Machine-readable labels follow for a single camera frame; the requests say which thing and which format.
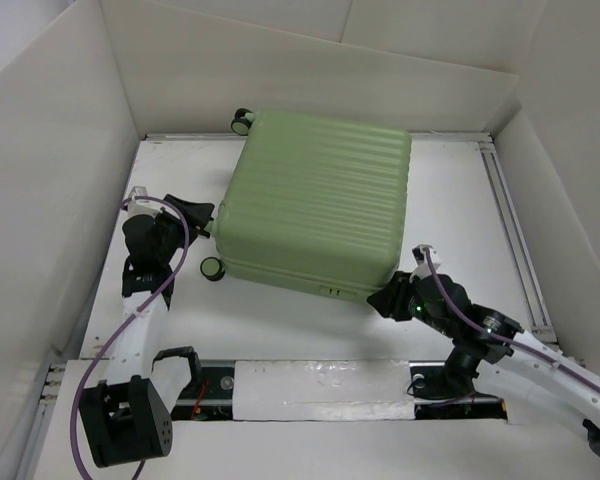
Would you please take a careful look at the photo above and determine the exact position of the green hard-shell suitcase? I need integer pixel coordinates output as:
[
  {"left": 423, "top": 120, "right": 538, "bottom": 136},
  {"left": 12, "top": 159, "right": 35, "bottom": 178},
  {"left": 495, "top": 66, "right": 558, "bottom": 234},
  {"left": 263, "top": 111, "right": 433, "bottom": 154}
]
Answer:
[{"left": 211, "top": 108, "right": 412, "bottom": 303}]

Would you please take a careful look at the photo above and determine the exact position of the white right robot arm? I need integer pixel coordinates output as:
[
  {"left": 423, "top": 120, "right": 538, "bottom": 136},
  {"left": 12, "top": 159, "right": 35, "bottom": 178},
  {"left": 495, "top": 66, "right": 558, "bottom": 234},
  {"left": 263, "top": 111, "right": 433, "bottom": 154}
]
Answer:
[{"left": 367, "top": 272, "right": 600, "bottom": 458}]

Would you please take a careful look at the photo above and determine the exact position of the black metal base rail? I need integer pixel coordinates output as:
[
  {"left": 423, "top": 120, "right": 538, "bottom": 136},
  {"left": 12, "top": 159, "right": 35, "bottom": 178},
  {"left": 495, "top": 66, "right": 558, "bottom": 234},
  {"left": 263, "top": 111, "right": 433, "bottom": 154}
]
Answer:
[{"left": 172, "top": 360, "right": 507, "bottom": 422}]

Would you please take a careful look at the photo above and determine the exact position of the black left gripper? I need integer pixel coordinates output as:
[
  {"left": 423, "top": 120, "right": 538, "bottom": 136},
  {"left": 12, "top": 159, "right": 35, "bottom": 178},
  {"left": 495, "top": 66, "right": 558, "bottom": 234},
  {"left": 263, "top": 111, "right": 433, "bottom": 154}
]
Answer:
[{"left": 153, "top": 196, "right": 214, "bottom": 265}]

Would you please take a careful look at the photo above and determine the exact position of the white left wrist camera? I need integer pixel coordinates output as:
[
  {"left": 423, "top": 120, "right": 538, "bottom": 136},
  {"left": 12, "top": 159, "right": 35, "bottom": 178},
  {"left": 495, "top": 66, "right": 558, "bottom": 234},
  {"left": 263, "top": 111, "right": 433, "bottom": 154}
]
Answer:
[{"left": 123, "top": 186, "right": 160, "bottom": 219}]

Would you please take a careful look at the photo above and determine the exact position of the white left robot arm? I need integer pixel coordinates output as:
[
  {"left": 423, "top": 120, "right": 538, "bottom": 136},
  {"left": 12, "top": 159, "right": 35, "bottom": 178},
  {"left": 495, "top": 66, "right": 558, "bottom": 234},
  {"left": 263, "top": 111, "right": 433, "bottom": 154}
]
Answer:
[{"left": 70, "top": 187, "right": 214, "bottom": 468}]

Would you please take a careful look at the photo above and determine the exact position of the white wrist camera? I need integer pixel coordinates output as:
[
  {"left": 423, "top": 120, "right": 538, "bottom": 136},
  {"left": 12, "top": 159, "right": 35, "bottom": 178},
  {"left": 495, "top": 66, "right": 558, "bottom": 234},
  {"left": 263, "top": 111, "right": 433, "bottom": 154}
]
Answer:
[
  {"left": 410, "top": 244, "right": 441, "bottom": 282},
  {"left": 123, "top": 186, "right": 160, "bottom": 219}
]

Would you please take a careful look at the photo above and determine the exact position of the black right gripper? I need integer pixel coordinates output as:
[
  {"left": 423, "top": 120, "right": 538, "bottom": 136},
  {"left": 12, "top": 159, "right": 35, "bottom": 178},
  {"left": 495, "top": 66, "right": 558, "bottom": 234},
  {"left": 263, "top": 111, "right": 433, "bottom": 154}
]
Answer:
[{"left": 365, "top": 270, "right": 455, "bottom": 338}]

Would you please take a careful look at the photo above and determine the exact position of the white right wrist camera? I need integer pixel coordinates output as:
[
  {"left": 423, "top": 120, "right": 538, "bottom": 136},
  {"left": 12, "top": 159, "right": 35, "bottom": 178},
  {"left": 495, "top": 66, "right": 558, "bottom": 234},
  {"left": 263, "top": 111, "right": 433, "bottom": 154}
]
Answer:
[{"left": 410, "top": 244, "right": 441, "bottom": 282}]

